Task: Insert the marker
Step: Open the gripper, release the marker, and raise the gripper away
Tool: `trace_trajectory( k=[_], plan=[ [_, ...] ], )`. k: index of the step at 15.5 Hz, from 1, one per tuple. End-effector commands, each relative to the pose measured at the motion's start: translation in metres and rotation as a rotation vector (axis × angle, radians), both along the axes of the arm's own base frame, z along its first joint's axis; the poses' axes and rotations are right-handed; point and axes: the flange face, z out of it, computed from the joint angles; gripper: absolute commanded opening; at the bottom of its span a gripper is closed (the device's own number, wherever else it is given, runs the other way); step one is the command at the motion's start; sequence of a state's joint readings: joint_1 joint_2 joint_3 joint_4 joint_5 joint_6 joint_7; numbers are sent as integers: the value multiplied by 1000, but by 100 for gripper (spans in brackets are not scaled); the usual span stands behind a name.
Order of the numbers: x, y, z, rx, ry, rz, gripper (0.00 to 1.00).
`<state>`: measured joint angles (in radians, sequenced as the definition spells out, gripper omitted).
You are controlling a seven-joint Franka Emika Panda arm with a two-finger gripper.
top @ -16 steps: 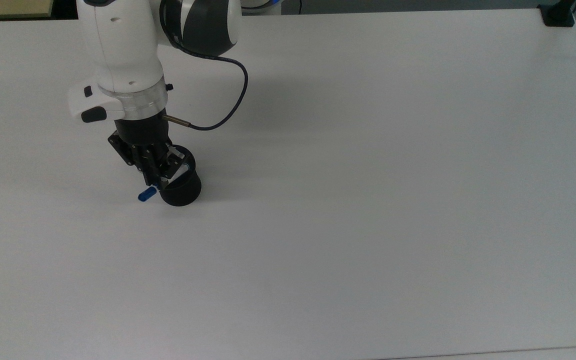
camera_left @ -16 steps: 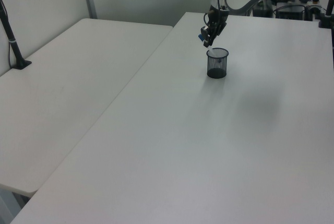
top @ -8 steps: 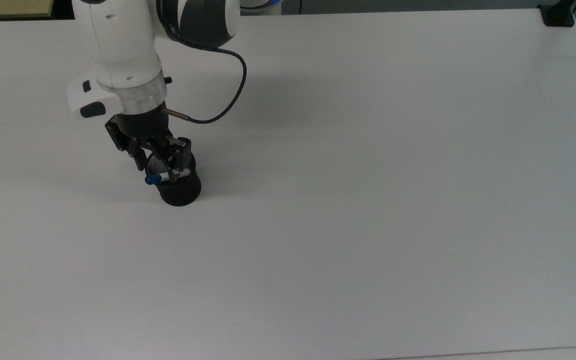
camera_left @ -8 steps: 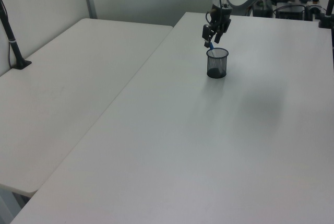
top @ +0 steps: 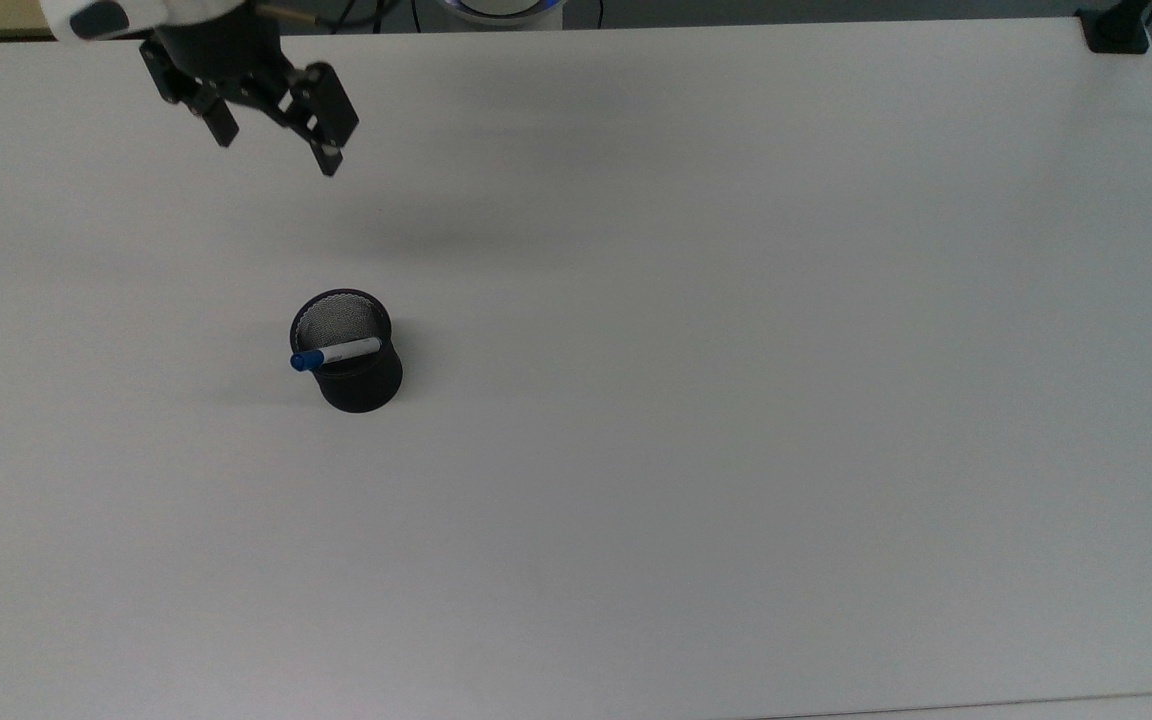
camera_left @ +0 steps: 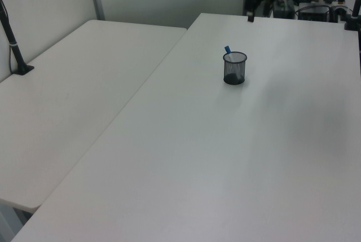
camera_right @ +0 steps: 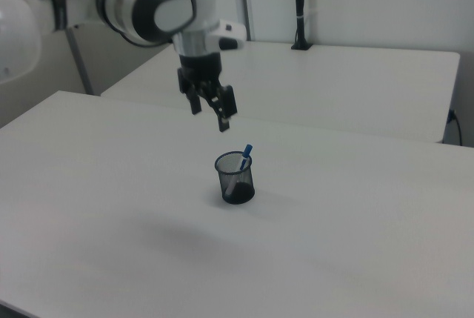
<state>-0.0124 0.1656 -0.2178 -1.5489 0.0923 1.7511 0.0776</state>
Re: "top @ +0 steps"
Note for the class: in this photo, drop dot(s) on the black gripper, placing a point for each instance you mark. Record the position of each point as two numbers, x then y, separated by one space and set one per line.
221 55

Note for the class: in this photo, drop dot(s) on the blue capped white marker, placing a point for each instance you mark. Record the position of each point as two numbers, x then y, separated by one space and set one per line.
341 351

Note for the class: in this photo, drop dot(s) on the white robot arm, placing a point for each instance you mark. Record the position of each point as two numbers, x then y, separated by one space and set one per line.
136 14

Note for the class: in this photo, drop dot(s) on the black mesh pen cup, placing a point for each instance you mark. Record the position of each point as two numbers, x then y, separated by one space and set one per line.
364 385

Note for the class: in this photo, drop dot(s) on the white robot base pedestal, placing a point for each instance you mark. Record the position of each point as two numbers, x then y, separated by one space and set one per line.
506 10

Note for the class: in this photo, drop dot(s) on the black table clamp mount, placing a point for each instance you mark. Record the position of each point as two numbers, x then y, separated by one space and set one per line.
1118 28

